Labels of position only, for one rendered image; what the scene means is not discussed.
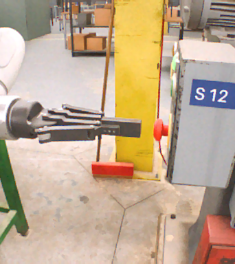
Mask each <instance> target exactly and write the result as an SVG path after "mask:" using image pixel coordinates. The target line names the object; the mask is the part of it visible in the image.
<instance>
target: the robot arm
mask: <svg viewBox="0 0 235 264"><path fill-rule="evenodd" d="M24 56H25V42H24V40H23V37H21V35H20V34H19V33H18V32H17V31H16V30H13V29H10V28H4V27H1V28H0V139H1V140H12V141H15V140H19V139H20V138H23V139H29V140H35V139H36V138H38V141H39V143H40V144H44V143H47V142H82V141H94V140H95V139H96V136H98V140H101V139H102V135H114V136H122V137H130V138H141V134H142V120H140V119H132V118H116V117H107V116H104V112H103V111H97V110H94V109H87V108H84V107H74V106H71V105H69V104H67V103H63V104H62V108H61V109H55V108H49V109H45V108H44V107H43V106H42V104H41V103H40V102H39V101H37V100H23V99H22V98H21V97H18V96H7V94H8V93H9V91H10V89H11V88H12V87H13V85H14V82H15V81H16V78H17V77H18V75H19V72H20V70H21V66H22V64H23V59H24Z"/></svg>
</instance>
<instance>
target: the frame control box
mask: <svg viewBox="0 0 235 264"><path fill-rule="evenodd" d="M176 52H178V55H179V58H178V61H177V73H175V71H174V69H172V76H173V80H174V81H173V88H172V97H171V101H170V103H171V108H170V115H169V120H168V125H169V128H168V136H167V142H166V148H167V165H166V177H168V182H169V183H170V184H175V185H178V184H180V185H186V186H201V187H206V188H210V187H211V188H227V186H228V183H229V181H230V177H231V174H232V170H233V167H234V160H235V47H232V46H231V45H230V44H224V43H211V42H201V41H181V40H179V42H178V43H177V50H176Z"/></svg>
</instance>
